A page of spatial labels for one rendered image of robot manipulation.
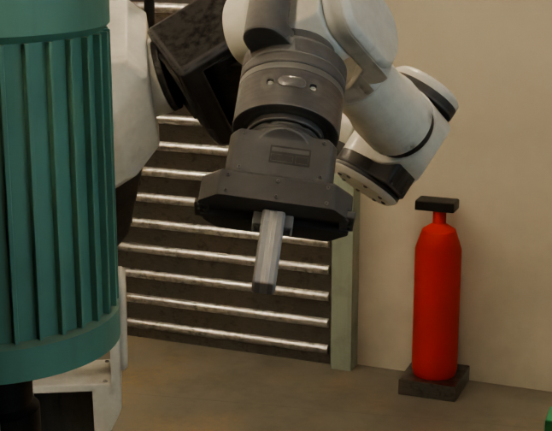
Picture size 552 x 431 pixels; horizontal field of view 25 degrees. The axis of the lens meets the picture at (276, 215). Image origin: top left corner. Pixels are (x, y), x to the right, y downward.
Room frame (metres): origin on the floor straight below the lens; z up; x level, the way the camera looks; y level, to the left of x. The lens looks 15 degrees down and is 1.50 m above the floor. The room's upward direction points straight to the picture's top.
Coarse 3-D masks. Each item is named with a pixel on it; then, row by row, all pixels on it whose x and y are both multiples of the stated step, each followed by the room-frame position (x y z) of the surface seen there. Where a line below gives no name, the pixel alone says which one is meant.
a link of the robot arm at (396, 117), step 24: (384, 96) 1.13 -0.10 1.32; (408, 96) 1.17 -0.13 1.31; (360, 120) 1.15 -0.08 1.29; (384, 120) 1.15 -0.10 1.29; (408, 120) 1.16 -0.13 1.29; (432, 120) 1.21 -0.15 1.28; (360, 144) 1.24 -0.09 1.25; (384, 144) 1.18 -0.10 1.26; (408, 144) 1.18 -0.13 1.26; (432, 144) 1.21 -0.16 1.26; (360, 168) 1.22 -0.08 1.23; (384, 168) 1.21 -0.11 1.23; (408, 168) 1.22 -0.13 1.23
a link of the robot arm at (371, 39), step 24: (336, 0) 1.03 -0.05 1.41; (360, 0) 1.05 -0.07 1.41; (336, 24) 1.03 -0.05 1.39; (360, 24) 1.04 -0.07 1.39; (384, 24) 1.09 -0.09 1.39; (360, 48) 1.05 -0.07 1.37; (384, 48) 1.07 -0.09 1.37; (360, 72) 1.09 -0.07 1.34; (384, 72) 1.08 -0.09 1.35; (360, 96) 1.11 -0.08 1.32
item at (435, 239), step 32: (448, 224) 3.60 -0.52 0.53; (416, 256) 3.58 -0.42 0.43; (448, 256) 3.53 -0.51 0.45; (416, 288) 3.58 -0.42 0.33; (448, 288) 3.54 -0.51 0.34; (416, 320) 3.57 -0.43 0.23; (448, 320) 3.54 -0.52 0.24; (416, 352) 3.57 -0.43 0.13; (448, 352) 3.54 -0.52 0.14; (416, 384) 3.53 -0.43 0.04; (448, 384) 3.51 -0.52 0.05
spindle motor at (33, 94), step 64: (0, 0) 0.73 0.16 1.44; (64, 0) 0.75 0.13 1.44; (0, 64) 0.73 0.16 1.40; (64, 64) 0.76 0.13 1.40; (0, 128) 0.73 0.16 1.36; (64, 128) 0.76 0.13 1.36; (0, 192) 0.73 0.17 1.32; (64, 192) 0.76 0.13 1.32; (0, 256) 0.73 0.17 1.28; (64, 256) 0.75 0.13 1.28; (0, 320) 0.73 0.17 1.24; (64, 320) 0.75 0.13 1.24; (0, 384) 0.72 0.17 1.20
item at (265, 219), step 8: (256, 216) 0.94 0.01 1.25; (264, 216) 0.93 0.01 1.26; (272, 216) 0.93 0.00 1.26; (256, 224) 0.93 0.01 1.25; (264, 224) 0.92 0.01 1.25; (272, 224) 0.92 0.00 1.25; (256, 232) 0.94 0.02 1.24; (264, 232) 0.92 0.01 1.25; (264, 240) 0.92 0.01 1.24; (264, 248) 0.91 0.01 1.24; (256, 256) 0.91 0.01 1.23; (264, 256) 0.91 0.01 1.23; (256, 264) 0.90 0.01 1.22; (264, 264) 0.90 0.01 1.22; (256, 272) 0.90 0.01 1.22; (264, 272) 0.90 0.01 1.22; (256, 280) 0.90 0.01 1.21; (256, 288) 0.90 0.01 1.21
